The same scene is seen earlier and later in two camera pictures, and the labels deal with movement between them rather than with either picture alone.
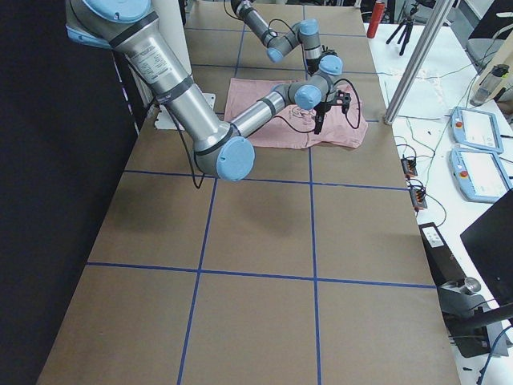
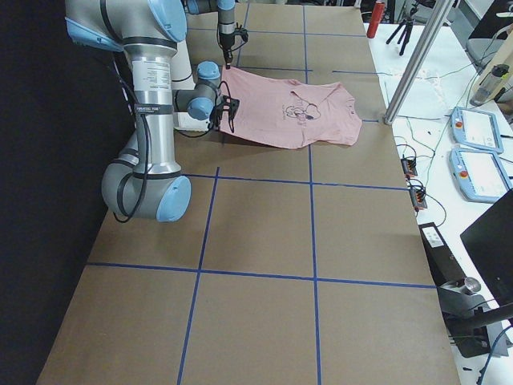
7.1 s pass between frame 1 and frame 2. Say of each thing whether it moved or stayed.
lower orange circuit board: stayed
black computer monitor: stayed
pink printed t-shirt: stayed
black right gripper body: moved
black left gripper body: moved
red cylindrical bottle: stayed
